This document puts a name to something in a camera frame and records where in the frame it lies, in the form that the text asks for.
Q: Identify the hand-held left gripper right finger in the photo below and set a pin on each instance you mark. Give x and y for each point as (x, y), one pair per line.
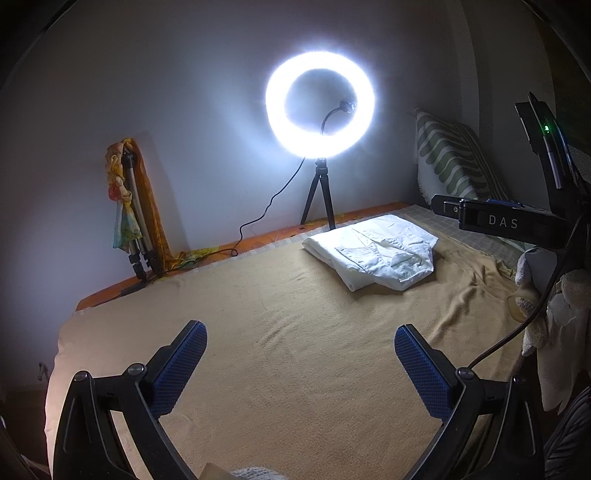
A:
(420, 369)

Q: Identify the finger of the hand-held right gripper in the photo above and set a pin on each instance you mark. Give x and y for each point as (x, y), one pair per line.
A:
(503, 201)
(443, 204)

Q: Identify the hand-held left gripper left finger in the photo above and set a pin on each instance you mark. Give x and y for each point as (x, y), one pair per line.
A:
(180, 364)

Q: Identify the white shirt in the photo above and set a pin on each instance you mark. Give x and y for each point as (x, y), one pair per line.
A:
(369, 258)

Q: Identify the person's right hand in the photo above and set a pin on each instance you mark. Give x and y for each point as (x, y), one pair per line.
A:
(563, 323)

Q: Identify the checked bed sheet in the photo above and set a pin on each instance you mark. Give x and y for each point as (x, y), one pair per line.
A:
(429, 217)

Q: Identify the green striped white pillow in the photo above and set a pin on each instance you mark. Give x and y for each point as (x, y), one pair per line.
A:
(448, 157)

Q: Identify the tan blanket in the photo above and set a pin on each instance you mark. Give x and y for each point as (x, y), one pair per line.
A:
(277, 346)

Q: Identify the black mini tripod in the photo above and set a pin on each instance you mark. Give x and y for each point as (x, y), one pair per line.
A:
(320, 173)

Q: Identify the black gooseneck phone holder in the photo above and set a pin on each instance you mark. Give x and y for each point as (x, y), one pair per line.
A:
(328, 117)

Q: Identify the colourful floral cloth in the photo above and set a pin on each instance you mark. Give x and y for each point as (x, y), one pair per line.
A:
(122, 221)

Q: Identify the silver folded tripod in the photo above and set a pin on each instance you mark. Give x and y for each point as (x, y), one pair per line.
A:
(138, 207)

